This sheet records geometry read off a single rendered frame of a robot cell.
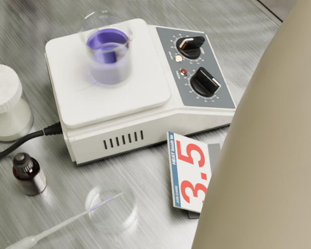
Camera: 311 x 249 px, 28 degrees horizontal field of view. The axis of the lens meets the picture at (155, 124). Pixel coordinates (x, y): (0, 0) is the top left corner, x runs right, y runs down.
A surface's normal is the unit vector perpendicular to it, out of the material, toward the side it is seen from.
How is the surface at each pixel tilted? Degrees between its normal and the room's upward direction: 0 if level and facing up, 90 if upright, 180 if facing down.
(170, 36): 30
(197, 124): 90
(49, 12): 0
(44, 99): 0
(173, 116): 90
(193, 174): 40
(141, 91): 0
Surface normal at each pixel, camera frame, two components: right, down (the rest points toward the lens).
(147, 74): -0.05, -0.51
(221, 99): 0.44, -0.57
